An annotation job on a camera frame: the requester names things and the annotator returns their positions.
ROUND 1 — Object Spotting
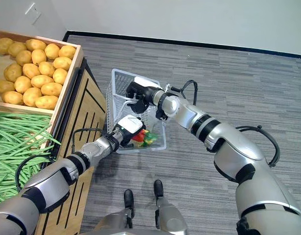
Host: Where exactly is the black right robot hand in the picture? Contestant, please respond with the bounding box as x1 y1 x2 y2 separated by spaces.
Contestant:
125 76 162 115

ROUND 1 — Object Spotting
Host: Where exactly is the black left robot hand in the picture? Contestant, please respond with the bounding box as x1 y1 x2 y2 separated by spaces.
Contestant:
114 115 147 149

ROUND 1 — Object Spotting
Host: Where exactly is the red bell pepper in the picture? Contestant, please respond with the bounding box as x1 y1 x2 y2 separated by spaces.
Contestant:
131 129 147 143

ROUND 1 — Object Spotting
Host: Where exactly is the white wire shopping basket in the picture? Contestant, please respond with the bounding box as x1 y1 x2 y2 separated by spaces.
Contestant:
105 68 168 155

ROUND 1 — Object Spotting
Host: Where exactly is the wooden produce display stand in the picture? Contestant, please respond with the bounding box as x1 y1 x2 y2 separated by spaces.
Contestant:
0 29 108 235

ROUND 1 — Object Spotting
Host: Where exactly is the black baseboard strip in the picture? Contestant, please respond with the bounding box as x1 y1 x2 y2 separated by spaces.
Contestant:
62 30 301 60

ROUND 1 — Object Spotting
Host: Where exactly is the silver left robot leg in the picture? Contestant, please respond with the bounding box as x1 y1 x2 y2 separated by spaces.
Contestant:
101 189 135 235

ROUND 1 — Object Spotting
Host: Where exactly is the silver robot leg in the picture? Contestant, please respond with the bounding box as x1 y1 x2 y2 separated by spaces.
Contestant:
101 189 135 235
153 179 189 235

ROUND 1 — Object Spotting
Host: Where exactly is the yellow potato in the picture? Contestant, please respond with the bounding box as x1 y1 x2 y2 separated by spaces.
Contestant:
0 37 14 56
35 95 59 110
44 43 61 60
25 38 47 52
30 74 55 89
52 68 69 86
38 61 56 78
15 49 33 67
1 91 24 106
40 82 64 97
31 48 47 66
3 63 23 83
22 63 41 79
58 45 77 60
52 56 73 71
0 79 16 94
7 42 27 58
23 87 43 108
14 75 32 94

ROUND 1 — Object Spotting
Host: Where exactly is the silver right robot leg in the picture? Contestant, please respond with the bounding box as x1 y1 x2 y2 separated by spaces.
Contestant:
153 179 189 235

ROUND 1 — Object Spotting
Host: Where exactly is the silver robot torso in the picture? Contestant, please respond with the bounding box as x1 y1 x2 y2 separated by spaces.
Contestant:
79 228 190 235

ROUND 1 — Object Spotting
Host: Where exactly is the pile of green beans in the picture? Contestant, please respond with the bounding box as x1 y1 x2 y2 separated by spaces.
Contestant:
0 112 62 207

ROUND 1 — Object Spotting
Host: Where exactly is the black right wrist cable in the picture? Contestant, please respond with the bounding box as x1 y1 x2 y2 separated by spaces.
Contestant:
170 79 199 106

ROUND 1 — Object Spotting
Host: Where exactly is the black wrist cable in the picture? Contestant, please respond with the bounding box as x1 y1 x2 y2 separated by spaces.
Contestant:
71 127 110 154
170 79 199 106

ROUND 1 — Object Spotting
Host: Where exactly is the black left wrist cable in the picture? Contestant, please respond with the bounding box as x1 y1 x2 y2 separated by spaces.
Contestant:
71 127 110 154

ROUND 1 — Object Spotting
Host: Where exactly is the black left elbow cable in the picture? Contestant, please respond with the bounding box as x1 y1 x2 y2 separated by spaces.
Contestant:
15 156 56 192

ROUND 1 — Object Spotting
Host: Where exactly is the black elbow cable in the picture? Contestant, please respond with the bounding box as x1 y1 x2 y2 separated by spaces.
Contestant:
15 156 56 192
235 125 280 167

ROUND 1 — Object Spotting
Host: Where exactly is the white wall switch plate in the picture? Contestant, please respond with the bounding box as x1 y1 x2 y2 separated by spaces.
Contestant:
24 2 42 25

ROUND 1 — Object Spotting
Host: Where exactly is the black right elbow cable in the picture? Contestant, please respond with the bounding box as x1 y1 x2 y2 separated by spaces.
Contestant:
235 125 280 167

